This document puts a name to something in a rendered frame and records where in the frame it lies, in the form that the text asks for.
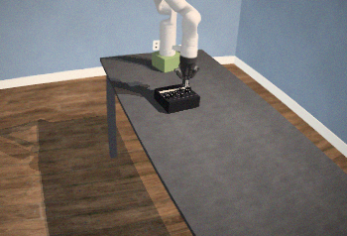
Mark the black lighting desk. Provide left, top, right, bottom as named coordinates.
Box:
left=154, top=84, right=200, bottom=113

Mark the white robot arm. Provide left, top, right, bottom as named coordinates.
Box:
left=154, top=0, right=201, bottom=58

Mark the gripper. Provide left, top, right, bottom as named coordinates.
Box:
left=174, top=56, right=199, bottom=87

